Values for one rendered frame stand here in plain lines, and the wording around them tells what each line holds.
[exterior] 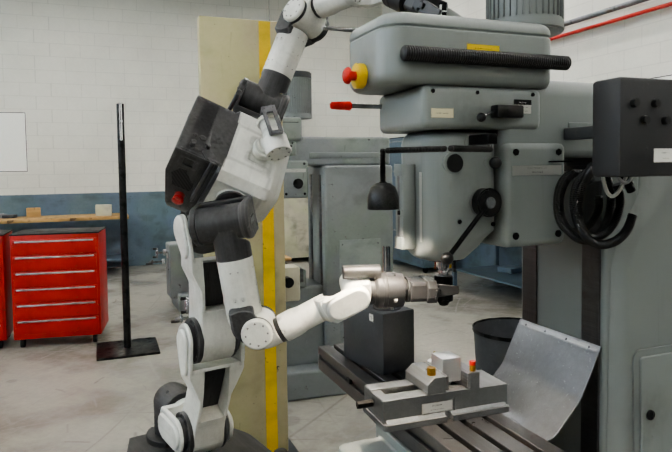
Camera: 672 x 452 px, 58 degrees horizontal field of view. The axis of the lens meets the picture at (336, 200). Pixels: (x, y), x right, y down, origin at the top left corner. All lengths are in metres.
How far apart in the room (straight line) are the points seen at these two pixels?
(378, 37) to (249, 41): 1.84
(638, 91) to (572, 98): 0.27
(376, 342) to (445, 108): 0.79
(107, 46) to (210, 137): 8.95
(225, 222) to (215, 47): 1.79
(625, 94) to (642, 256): 0.50
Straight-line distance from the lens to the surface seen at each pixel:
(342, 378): 2.01
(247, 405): 3.37
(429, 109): 1.41
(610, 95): 1.43
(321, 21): 1.86
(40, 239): 5.90
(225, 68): 3.16
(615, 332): 1.73
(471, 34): 1.49
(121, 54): 10.51
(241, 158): 1.60
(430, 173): 1.46
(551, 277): 1.84
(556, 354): 1.82
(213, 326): 1.93
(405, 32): 1.40
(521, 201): 1.56
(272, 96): 1.78
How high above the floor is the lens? 1.54
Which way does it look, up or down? 3 degrees down
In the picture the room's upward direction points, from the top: 1 degrees counter-clockwise
